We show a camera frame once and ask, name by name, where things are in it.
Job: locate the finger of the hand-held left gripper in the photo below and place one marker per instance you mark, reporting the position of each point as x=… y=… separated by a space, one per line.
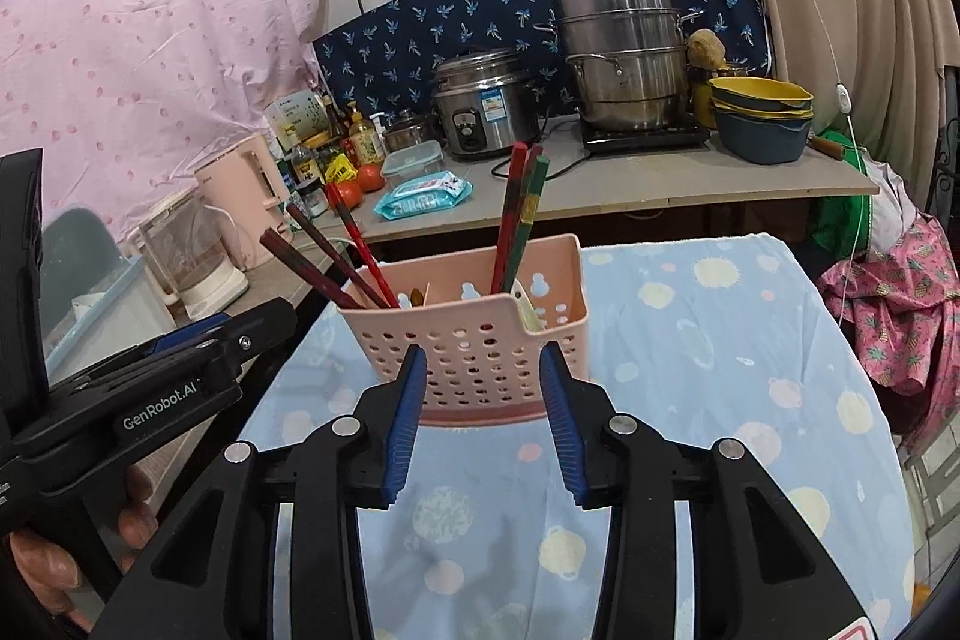
x=259 y=325
x=187 y=334

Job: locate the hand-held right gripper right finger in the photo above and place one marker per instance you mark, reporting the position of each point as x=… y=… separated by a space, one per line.
x=562 y=422

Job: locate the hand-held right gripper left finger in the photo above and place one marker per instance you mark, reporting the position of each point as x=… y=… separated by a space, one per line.
x=401 y=430

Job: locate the dark brown chopstick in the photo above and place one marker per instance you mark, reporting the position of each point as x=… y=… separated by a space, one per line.
x=330 y=250
x=307 y=269

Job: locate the pink perforated utensil basket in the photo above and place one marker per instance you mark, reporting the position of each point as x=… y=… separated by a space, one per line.
x=480 y=340

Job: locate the red chopstick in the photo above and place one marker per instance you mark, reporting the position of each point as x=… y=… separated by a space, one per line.
x=360 y=242
x=508 y=212

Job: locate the green chopstick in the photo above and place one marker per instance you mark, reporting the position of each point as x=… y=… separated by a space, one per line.
x=525 y=235

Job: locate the person's left hand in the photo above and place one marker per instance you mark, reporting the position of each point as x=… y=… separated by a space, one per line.
x=45 y=572

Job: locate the white blender jug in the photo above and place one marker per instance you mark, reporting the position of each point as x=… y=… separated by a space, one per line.
x=195 y=265

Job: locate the translucent plastic storage box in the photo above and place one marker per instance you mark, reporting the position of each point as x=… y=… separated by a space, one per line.
x=97 y=325

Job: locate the pink electric kettle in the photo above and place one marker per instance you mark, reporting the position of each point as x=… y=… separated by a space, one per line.
x=240 y=183

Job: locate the red tomato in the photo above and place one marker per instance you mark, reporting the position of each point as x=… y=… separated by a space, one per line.
x=370 y=178
x=346 y=193

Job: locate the dark sauce bottle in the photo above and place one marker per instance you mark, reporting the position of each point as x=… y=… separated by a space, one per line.
x=304 y=168

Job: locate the light blue printed tablecloth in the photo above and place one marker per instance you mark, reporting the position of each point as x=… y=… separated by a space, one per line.
x=712 y=347

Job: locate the yellow packet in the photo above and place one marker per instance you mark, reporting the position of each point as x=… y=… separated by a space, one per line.
x=339 y=168

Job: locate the blue wet wipes pack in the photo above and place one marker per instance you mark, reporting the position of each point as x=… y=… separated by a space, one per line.
x=420 y=197

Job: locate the white carton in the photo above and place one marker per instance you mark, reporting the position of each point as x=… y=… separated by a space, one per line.
x=296 y=119

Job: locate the yellow oil bottle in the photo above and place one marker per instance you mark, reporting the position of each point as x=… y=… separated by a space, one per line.
x=364 y=141

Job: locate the dark glass bottle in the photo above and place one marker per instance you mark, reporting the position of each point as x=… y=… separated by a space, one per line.
x=334 y=119

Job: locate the clear plastic food container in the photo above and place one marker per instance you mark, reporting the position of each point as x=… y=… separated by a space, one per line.
x=409 y=164

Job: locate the wooden counter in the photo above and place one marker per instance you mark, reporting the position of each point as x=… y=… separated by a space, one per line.
x=675 y=183

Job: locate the pink dotted hanging cloth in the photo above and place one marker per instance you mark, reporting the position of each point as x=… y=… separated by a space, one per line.
x=150 y=48

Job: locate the black induction cooker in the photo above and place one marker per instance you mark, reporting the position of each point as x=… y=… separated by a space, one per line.
x=645 y=139

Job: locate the steel rice cooker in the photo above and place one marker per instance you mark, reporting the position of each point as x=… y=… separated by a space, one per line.
x=480 y=108

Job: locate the dark blue bowl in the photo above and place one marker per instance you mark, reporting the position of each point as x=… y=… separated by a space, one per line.
x=761 y=141

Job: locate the green cloth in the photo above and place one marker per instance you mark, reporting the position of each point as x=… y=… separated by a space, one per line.
x=840 y=212

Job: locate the pink pineapple print cloth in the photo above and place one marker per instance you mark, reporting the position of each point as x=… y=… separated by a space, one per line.
x=900 y=317

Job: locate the steel steamer pot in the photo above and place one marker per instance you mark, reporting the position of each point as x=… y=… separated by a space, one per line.
x=622 y=55

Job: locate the yellow bowl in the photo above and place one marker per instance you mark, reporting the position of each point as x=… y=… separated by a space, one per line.
x=761 y=94

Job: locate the navy floral cloth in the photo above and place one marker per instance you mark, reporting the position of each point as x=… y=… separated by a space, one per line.
x=487 y=3

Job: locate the brown ginger root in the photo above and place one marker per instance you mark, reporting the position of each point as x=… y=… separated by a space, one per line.
x=706 y=48

